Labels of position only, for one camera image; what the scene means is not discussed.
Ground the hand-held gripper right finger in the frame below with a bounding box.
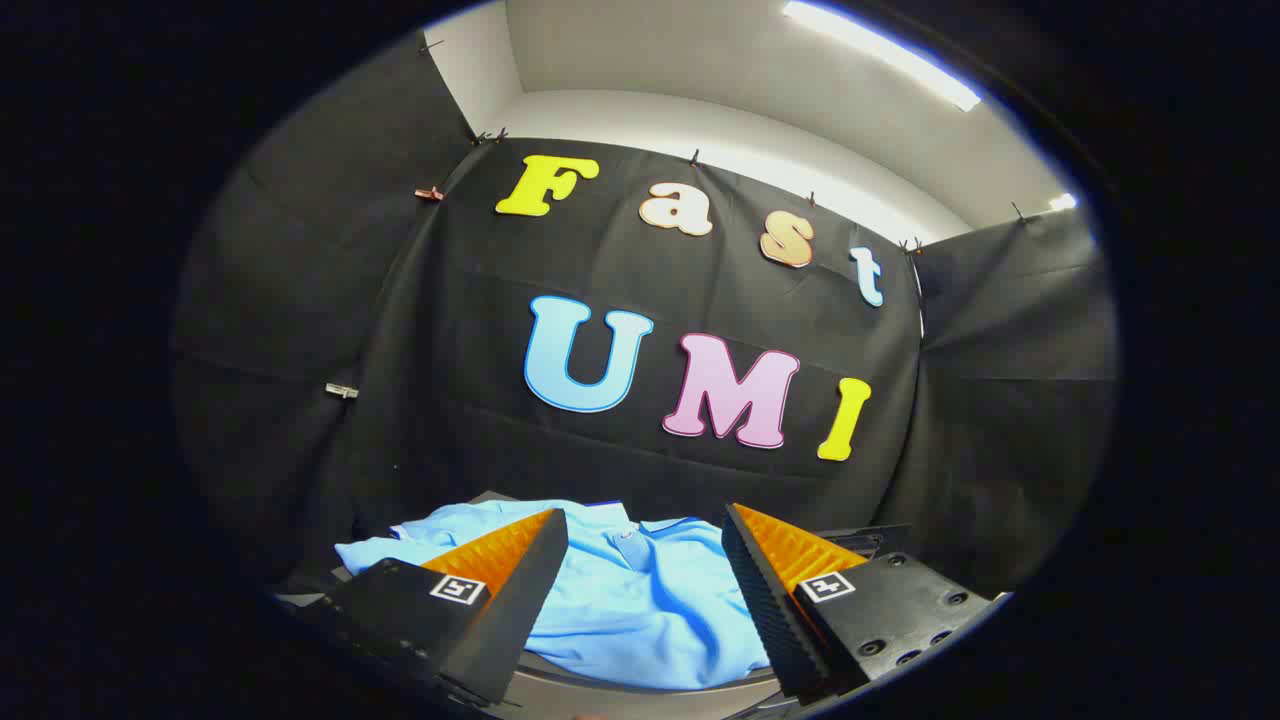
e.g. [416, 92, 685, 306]
[720, 503, 1006, 706]

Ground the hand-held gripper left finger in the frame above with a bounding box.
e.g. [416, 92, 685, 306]
[290, 508, 571, 709]

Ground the light blue polo shirt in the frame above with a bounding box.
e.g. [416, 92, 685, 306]
[335, 498, 791, 691]

